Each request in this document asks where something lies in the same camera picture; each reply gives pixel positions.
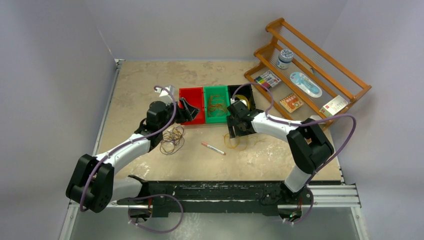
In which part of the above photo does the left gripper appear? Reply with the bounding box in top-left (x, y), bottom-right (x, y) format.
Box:
top-left (159, 98), bottom-right (199, 132)

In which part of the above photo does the red plastic bin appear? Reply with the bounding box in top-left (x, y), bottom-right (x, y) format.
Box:
top-left (178, 87), bottom-right (206, 125)

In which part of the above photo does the orange cable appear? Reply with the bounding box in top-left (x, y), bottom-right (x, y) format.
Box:
top-left (206, 95), bottom-right (229, 117)

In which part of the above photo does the green plastic bin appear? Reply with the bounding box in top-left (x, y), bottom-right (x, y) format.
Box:
top-left (203, 85), bottom-right (230, 124)

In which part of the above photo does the cable bundle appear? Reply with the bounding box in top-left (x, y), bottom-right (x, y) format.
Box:
top-left (159, 125), bottom-right (186, 156)

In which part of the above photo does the black plastic bin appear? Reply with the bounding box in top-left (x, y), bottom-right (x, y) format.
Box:
top-left (227, 85), bottom-right (256, 110)

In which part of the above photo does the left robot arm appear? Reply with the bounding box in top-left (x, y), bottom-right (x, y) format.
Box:
top-left (65, 97), bottom-right (200, 213)

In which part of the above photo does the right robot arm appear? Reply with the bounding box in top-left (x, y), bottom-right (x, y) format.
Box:
top-left (227, 100), bottom-right (335, 204)

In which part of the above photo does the orange white marker pen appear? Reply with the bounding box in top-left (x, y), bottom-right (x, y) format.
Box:
top-left (201, 142), bottom-right (226, 156)

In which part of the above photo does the marker pen pack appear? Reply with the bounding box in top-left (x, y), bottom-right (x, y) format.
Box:
top-left (254, 70), bottom-right (282, 90)

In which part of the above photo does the orange spiral notebook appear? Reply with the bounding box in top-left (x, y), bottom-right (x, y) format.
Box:
top-left (279, 93), bottom-right (304, 113)

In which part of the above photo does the white stapler on shelf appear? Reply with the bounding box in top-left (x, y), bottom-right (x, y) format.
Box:
top-left (309, 115), bottom-right (325, 124)

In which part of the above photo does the wooden shelf rack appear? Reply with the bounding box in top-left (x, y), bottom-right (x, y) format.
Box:
top-left (244, 18), bottom-right (372, 120)

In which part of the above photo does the blue blister pack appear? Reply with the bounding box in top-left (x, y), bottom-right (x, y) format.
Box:
top-left (289, 72), bottom-right (323, 98)

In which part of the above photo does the white round jar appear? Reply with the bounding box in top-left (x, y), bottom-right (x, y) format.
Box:
top-left (276, 49), bottom-right (294, 70)

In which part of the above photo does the white red box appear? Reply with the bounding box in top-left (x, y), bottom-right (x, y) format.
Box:
top-left (320, 95), bottom-right (348, 118)

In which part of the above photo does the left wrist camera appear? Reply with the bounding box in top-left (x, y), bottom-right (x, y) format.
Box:
top-left (153, 85), bottom-right (175, 98)

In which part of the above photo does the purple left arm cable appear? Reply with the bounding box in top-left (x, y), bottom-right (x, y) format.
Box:
top-left (79, 85), bottom-right (178, 213)

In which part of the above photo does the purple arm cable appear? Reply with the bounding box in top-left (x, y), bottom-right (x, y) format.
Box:
top-left (231, 82), bottom-right (358, 186)
top-left (79, 85), bottom-right (178, 213)

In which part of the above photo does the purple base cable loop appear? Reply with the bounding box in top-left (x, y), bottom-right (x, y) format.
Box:
top-left (127, 194), bottom-right (185, 235)

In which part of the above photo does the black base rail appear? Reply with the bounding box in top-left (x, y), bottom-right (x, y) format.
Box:
top-left (115, 180), bottom-right (319, 219)

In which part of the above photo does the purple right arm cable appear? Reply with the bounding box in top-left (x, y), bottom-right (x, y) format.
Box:
top-left (231, 82), bottom-right (358, 186)

